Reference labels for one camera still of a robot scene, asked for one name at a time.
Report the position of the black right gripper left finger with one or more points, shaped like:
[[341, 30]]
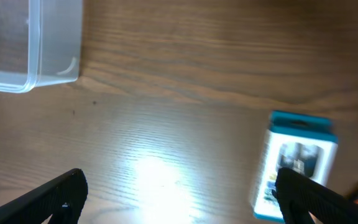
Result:
[[60, 200]]

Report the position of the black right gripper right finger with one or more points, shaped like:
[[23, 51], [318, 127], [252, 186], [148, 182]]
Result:
[[301, 198]]

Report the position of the blue white screwdriver box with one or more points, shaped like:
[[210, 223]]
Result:
[[303, 143]]

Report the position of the clear plastic container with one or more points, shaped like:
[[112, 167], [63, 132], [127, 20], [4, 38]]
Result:
[[40, 43]]

